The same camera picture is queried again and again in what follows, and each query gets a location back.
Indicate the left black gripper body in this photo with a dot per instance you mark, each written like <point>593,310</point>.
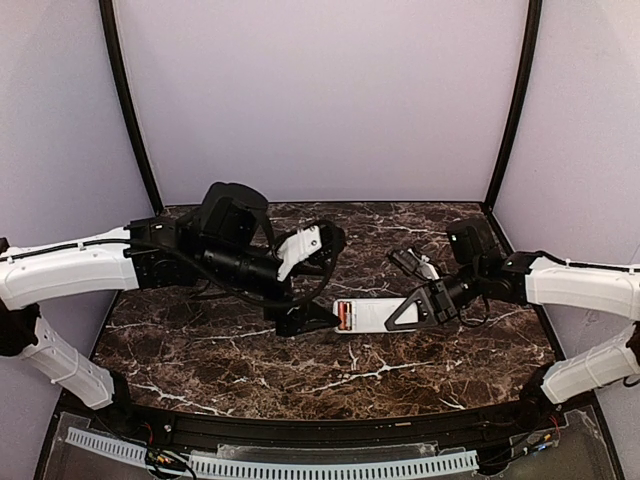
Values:
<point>282,304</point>

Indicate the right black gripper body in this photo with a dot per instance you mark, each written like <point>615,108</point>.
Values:
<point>439,298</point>

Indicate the white remote control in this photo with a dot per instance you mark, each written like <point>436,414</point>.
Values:
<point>369,314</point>

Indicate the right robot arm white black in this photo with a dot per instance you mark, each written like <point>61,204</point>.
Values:
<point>535,278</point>

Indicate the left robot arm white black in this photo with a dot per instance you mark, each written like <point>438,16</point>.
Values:
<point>228,240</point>

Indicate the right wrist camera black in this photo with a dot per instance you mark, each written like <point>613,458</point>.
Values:
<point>408,262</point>

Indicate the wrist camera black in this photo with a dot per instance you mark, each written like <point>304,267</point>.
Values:
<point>408,262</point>
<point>333,241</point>

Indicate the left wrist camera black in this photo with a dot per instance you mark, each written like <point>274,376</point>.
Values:
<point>333,241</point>

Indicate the black curved front rail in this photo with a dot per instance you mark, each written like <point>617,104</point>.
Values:
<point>486,428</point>

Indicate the right white cable duct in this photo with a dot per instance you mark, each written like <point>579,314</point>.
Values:
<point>209,467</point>

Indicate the white cable duct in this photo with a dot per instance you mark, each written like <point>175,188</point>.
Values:
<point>209,467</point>
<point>108,447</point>

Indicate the left white cable duct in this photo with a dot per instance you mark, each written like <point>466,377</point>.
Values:
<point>108,447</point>

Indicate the right black frame post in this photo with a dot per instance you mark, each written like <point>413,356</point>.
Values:
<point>521,83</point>

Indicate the black frame post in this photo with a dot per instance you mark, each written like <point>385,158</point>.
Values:
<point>521,83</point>
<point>127,107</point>

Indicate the left black frame post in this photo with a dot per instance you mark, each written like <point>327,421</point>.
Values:
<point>127,107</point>

